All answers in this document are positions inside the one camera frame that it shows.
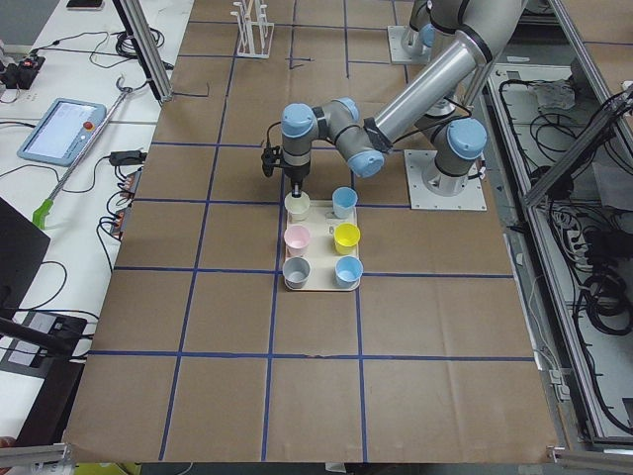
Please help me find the black monitor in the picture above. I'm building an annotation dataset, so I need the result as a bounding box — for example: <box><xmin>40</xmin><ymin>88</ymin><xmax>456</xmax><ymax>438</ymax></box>
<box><xmin>0</xmin><ymin>199</ymin><xmax>49</xmax><ymax>310</ymax></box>

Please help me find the white wire cup rack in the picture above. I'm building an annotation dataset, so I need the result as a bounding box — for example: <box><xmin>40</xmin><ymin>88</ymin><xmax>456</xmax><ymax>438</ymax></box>
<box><xmin>230</xmin><ymin>0</ymin><xmax>275</xmax><ymax>59</ymax></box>

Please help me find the light blue plastic cup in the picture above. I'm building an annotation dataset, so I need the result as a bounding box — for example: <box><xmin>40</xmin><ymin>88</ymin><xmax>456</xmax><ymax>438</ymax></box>
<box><xmin>332</xmin><ymin>187</ymin><xmax>358</xmax><ymax>219</ymax></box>

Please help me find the smartphone on table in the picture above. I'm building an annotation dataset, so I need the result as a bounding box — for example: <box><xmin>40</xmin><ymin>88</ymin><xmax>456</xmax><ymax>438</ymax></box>
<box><xmin>66</xmin><ymin>0</ymin><xmax>105</xmax><ymax>11</ymax></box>

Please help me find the black power adapter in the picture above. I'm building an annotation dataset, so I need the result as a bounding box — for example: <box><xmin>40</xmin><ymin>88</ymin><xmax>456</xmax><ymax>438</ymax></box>
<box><xmin>108</xmin><ymin>150</ymin><xmax>147</xmax><ymax>166</ymax></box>

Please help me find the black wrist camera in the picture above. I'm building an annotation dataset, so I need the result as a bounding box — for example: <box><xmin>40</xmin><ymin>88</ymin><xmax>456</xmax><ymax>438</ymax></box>
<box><xmin>261</xmin><ymin>144</ymin><xmax>283</xmax><ymax>177</ymax></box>

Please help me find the metal reacher grabber tool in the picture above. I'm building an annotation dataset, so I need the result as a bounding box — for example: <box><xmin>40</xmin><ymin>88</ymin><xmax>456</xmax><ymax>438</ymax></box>
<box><xmin>32</xmin><ymin>73</ymin><xmax>137</xmax><ymax>230</ymax></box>

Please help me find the white plastic cup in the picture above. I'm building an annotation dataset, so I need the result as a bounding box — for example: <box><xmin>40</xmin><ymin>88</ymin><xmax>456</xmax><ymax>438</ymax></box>
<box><xmin>284</xmin><ymin>192</ymin><xmax>311</xmax><ymax>223</ymax></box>

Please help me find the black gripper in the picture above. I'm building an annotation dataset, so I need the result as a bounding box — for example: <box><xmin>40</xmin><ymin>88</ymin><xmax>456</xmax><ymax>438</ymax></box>
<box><xmin>284</xmin><ymin>165</ymin><xmax>310</xmax><ymax>197</ymax></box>

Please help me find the beige plastic tray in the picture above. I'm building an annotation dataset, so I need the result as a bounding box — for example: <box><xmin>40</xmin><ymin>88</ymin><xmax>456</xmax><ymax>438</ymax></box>
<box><xmin>284</xmin><ymin>200</ymin><xmax>360</xmax><ymax>292</ymax></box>

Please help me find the blue teach pendant tablet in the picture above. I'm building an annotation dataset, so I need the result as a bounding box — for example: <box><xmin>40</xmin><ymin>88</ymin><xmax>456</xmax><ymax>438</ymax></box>
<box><xmin>17</xmin><ymin>98</ymin><xmax>107</xmax><ymax>166</ymax></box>

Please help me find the grey plastic cup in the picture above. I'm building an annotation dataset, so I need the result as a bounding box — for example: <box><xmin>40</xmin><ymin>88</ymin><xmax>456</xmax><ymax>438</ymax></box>
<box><xmin>282</xmin><ymin>256</ymin><xmax>312</xmax><ymax>290</ymax></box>

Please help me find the yellow plastic cup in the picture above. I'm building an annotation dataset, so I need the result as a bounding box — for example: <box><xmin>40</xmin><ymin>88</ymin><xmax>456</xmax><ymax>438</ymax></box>
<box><xmin>333</xmin><ymin>223</ymin><xmax>361</xmax><ymax>255</ymax></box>

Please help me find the pink plastic cup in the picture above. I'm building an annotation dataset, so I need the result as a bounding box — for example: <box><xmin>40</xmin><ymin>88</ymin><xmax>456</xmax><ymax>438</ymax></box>
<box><xmin>284</xmin><ymin>225</ymin><xmax>312</xmax><ymax>256</ymax></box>

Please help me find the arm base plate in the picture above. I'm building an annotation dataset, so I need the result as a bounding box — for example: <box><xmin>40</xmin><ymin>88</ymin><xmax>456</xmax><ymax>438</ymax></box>
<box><xmin>404</xmin><ymin>149</ymin><xmax>487</xmax><ymax>212</ymax></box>
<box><xmin>388</xmin><ymin>26</ymin><xmax>434</xmax><ymax>65</ymax></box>

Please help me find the aluminium frame post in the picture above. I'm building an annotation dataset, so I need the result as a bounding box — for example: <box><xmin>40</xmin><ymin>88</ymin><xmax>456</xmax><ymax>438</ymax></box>
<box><xmin>113</xmin><ymin>0</ymin><xmax>173</xmax><ymax>104</ymax></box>

